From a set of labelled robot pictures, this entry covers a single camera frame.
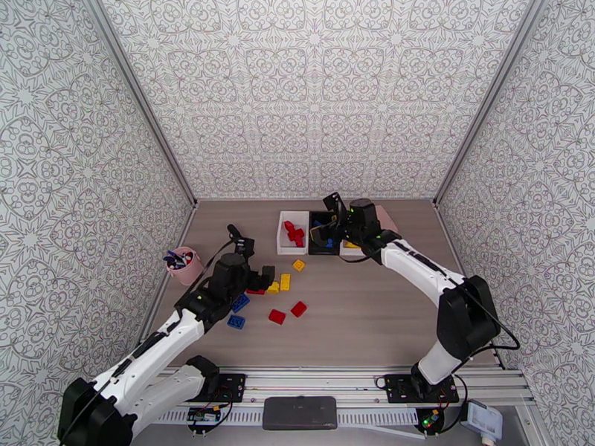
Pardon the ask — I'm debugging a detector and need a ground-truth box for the black rectangular container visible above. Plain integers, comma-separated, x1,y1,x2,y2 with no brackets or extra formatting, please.
307,210,343,256

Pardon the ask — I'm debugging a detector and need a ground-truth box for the white rectangular container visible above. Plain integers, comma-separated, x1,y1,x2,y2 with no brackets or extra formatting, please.
338,239,369,257
276,210,311,256

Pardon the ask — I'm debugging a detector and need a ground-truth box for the pink eraser case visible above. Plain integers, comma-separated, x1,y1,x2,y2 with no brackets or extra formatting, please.
376,205,399,234

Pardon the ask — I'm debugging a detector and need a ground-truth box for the pink pen cup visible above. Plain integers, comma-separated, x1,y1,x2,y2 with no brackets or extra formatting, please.
165,246,205,287

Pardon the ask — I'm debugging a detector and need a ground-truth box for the black rectangular pad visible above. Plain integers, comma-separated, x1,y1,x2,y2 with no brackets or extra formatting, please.
262,396,338,431

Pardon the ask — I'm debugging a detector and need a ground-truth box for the green circuit board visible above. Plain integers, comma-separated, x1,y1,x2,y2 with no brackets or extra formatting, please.
416,407,445,434
187,406,220,424

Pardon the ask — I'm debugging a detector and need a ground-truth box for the white labelled device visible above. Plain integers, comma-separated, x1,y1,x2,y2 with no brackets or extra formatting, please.
466,399,504,443

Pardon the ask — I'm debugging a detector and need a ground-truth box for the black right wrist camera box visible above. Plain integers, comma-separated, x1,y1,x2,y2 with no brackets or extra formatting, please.
323,192,348,214

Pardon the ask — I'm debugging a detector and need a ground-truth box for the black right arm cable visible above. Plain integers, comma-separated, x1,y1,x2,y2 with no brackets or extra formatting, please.
338,253,521,366

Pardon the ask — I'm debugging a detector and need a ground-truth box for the aluminium table edge rail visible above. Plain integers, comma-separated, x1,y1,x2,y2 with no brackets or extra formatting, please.
433,200,508,372
135,200,200,348

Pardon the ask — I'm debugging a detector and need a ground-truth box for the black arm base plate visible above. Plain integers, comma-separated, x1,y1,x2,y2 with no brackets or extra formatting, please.
385,373,460,405
185,372,248,404

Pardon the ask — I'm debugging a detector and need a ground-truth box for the aluminium front rail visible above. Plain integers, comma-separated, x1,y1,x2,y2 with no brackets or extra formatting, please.
158,365,533,406

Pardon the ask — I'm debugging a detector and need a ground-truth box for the white slotted cable duct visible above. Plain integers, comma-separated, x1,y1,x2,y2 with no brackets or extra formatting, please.
158,408,422,428

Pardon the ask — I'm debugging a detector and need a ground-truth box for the aluminium frame post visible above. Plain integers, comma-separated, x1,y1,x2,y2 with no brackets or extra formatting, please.
432,0,554,209
80,0,200,209

